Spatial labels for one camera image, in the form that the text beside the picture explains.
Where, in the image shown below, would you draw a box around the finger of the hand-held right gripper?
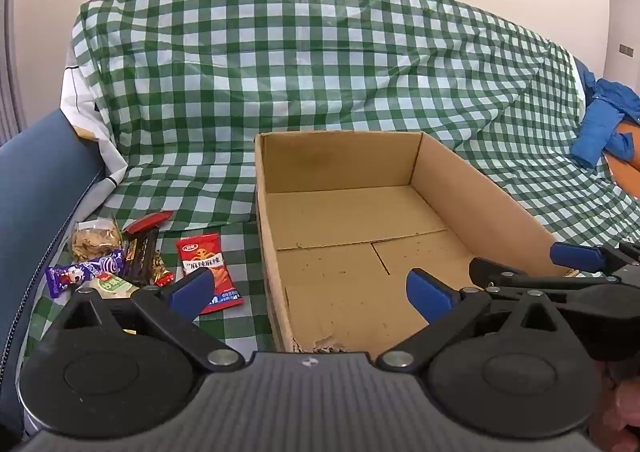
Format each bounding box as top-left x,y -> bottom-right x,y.
469,257 -> 640,303
549,241 -> 640,277

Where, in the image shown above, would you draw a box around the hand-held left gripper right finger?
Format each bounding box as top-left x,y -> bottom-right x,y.
374,268 -> 568,375

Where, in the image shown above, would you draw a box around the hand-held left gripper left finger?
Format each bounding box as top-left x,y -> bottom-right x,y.
60,268 -> 247,375

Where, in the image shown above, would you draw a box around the red spicy snack packet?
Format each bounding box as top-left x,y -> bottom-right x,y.
175,233 -> 245,315

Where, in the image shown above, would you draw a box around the gold red candy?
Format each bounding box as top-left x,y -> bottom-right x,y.
150,249 -> 175,287

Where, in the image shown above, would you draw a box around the dark wafer packet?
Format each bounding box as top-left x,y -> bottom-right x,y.
120,229 -> 160,287

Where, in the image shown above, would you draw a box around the red foil packet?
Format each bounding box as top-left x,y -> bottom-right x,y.
122,211 -> 175,235

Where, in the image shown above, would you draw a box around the green white snack packet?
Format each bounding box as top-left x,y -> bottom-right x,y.
72,277 -> 143,303

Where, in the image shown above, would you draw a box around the cardboard box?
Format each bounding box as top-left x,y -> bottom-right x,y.
254,131 -> 582,354

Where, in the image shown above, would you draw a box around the clear biscuit bag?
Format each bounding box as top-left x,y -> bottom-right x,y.
69,217 -> 124,263

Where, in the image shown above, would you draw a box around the purple snack packet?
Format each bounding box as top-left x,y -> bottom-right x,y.
45,249 -> 126,299

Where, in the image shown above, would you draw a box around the person's right hand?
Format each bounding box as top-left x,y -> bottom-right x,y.
587,361 -> 640,452

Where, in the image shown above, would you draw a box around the orange cushion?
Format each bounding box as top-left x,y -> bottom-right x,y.
602,119 -> 640,199

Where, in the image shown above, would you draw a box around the blue jacket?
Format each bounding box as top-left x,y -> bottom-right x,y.
571,59 -> 640,167

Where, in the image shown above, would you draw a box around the white pillow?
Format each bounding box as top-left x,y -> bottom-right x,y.
60,62 -> 129,193

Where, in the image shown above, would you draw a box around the green checkered cloth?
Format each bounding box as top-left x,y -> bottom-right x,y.
30,0 -> 640,355

